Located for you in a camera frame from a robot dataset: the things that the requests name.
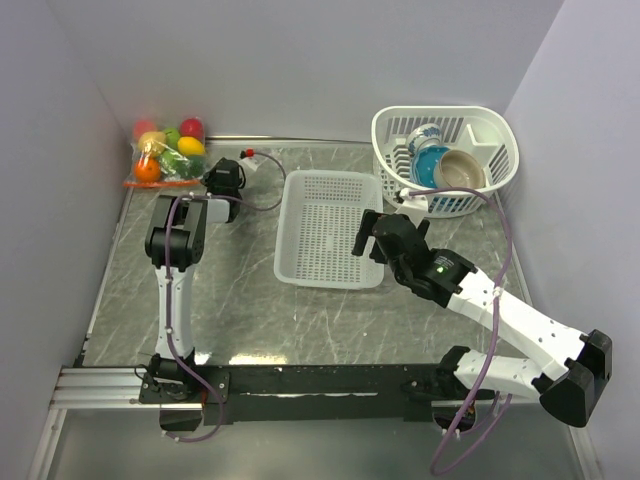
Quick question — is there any aluminium rail frame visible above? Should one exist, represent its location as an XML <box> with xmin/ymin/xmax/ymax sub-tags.
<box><xmin>52</xmin><ymin>146</ymin><xmax>612</xmax><ymax>479</ymax></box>

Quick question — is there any teal bowl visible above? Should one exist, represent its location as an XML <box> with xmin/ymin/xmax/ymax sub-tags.
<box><xmin>410</xmin><ymin>146</ymin><xmax>449</xmax><ymax>188</ymax></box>

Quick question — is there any tan fake pear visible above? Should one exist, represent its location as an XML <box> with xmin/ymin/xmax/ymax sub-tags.
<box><xmin>137</xmin><ymin>131</ymin><xmax>166</xmax><ymax>157</ymax></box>

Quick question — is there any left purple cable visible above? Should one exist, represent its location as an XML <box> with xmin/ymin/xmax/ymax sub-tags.
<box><xmin>160</xmin><ymin>151</ymin><xmax>287</xmax><ymax>444</ymax></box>

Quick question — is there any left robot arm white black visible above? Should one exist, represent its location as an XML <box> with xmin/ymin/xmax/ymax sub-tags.
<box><xmin>144</xmin><ymin>158</ymin><xmax>246</xmax><ymax>366</ymax></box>

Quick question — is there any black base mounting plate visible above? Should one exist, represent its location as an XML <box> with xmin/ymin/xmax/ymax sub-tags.
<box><xmin>139</xmin><ymin>364</ymin><xmax>469</xmax><ymax>425</ymax></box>

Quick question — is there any blue white porcelain cup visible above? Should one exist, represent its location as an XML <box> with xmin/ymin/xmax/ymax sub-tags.
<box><xmin>405</xmin><ymin>123</ymin><xmax>442</xmax><ymax>156</ymax></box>

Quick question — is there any red fake apple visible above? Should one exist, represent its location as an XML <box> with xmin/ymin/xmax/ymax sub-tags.
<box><xmin>179</xmin><ymin>117</ymin><xmax>205</xmax><ymax>140</ymax></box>

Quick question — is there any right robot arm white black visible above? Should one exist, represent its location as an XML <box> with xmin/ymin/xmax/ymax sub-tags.
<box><xmin>352</xmin><ymin>210</ymin><xmax>613</xmax><ymax>428</ymax></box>

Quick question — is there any dark green fake lime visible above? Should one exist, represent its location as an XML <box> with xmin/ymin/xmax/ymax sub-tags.
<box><xmin>180</xmin><ymin>155</ymin><xmax>206</xmax><ymax>180</ymax></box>

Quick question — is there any green fake apple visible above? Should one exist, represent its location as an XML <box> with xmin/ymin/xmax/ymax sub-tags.
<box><xmin>163</xmin><ymin>127</ymin><xmax>181</xmax><ymax>150</ymax></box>

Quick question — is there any beige ceramic bowl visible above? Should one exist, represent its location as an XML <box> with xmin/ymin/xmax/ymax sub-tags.
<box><xmin>435</xmin><ymin>150</ymin><xmax>486</xmax><ymax>189</ymax></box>

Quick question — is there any clear zip top bag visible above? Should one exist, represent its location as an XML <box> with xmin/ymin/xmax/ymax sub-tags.
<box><xmin>124</xmin><ymin>116</ymin><xmax>207</xmax><ymax>188</ymax></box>

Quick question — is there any white oval dish basket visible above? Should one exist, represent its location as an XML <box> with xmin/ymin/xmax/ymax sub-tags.
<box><xmin>371</xmin><ymin>106</ymin><xmax>519</xmax><ymax>218</ymax></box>

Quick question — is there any white perforated plastic tray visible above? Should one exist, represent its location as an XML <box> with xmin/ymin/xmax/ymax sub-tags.
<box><xmin>273</xmin><ymin>170</ymin><xmax>384</xmax><ymax>290</ymax></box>

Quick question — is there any light green bumpy fruit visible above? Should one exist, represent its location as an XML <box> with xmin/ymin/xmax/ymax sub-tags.
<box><xmin>157</xmin><ymin>150</ymin><xmax>185</xmax><ymax>178</ymax></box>

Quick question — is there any pink red fake peach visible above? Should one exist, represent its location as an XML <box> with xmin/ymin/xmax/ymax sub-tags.
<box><xmin>132</xmin><ymin>119</ymin><xmax>157</xmax><ymax>141</ymax></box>

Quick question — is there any fake orange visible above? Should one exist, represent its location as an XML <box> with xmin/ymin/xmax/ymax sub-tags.
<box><xmin>133</xmin><ymin>157</ymin><xmax>163</xmax><ymax>184</ymax></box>

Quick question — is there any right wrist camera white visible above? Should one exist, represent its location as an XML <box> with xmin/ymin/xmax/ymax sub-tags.
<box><xmin>396</xmin><ymin>188</ymin><xmax>430</xmax><ymax>219</ymax></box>

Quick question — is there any yellow fake lemon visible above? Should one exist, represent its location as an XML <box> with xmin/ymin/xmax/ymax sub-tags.
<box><xmin>177</xmin><ymin>136</ymin><xmax>206</xmax><ymax>156</ymax></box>

